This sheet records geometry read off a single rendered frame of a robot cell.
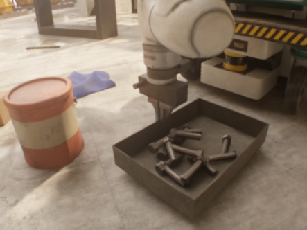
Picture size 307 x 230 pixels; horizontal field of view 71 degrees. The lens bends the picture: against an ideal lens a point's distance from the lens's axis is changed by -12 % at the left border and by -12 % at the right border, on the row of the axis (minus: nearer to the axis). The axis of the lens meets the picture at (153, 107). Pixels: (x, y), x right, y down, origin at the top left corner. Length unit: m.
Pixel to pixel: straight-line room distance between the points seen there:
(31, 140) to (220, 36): 0.50
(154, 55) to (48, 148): 0.35
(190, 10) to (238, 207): 0.41
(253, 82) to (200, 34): 0.56
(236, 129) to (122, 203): 0.39
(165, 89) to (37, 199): 0.40
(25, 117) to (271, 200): 0.60
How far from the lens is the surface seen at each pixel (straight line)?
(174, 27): 0.37
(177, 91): 0.56
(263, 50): 0.84
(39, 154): 0.67
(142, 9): 0.52
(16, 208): 0.63
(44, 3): 3.03
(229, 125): 0.75
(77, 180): 0.63
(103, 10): 2.12
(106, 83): 1.10
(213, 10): 0.35
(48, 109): 0.60
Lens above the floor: 0.43
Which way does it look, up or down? 28 degrees down
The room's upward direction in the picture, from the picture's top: 2 degrees counter-clockwise
